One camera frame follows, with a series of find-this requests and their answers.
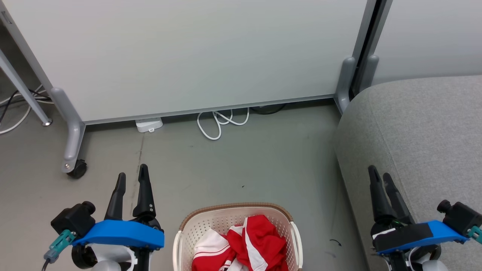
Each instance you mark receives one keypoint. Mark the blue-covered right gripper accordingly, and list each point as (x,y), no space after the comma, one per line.
(410,235)

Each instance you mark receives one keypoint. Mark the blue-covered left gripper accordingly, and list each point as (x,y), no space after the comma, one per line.
(120,233)

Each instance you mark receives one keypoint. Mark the red and white garment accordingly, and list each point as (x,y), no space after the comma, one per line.
(263,237)

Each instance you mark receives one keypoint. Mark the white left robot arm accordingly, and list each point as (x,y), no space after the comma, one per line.
(105,266)

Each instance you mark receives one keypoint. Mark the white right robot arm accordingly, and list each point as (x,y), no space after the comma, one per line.
(433,265)

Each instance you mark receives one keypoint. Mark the grey fabric sofa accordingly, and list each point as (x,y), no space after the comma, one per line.
(418,131)

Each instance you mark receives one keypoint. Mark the white power adapter box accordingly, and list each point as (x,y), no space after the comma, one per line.
(149,124)

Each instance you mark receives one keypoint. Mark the white plastic laundry basket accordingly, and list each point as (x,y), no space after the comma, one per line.
(211,224)

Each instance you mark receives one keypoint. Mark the grey partition foot with caster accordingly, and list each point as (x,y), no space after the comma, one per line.
(73,128)

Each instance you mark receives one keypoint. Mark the large white partition panel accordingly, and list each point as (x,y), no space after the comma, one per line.
(188,56)

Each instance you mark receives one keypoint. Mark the grey metal table leg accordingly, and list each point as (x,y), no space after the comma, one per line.
(22,88)

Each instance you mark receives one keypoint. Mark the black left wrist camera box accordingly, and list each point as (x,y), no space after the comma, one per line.
(75,220)

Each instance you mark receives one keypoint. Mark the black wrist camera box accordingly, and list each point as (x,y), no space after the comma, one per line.
(75,220)
(461,217)

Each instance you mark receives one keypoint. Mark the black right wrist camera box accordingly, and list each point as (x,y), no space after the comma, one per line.
(461,217)

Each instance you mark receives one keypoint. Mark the teal plug on right camera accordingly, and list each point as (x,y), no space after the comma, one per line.
(475,232)

